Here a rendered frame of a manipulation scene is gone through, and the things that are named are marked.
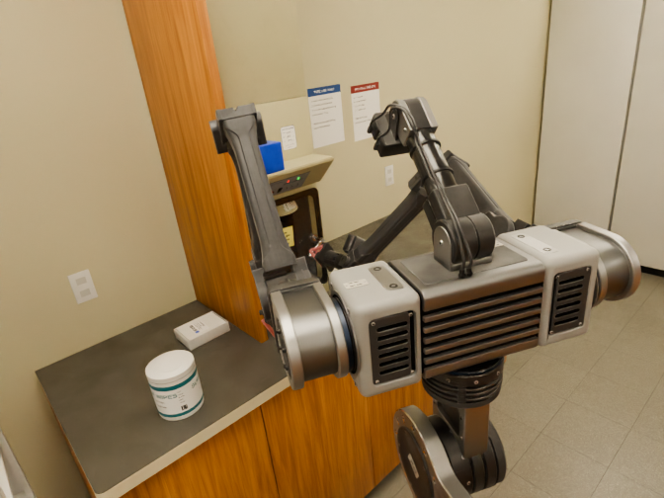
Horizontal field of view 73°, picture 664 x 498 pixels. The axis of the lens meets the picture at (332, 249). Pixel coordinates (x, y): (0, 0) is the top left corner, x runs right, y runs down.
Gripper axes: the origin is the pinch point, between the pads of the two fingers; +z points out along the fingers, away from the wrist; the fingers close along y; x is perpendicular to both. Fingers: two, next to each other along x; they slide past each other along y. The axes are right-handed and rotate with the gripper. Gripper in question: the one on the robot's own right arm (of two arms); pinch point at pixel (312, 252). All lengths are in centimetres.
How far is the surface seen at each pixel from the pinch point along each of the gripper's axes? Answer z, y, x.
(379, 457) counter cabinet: -21, -81, 47
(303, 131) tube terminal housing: 5.0, 31.8, -29.1
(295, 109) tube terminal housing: 5, 40, -32
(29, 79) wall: 49, 91, 14
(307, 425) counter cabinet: -21, -26, 51
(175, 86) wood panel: 19, 68, -9
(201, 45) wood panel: -2, 77, -14
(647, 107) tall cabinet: -32, -148, -248
